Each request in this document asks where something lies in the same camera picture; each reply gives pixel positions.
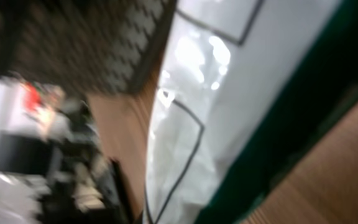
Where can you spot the green 3M package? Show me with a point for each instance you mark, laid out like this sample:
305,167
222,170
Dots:
246,89

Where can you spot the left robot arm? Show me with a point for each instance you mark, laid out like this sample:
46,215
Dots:
51,167

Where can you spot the grey plastic mesh basket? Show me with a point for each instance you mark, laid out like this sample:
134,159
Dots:
105,47

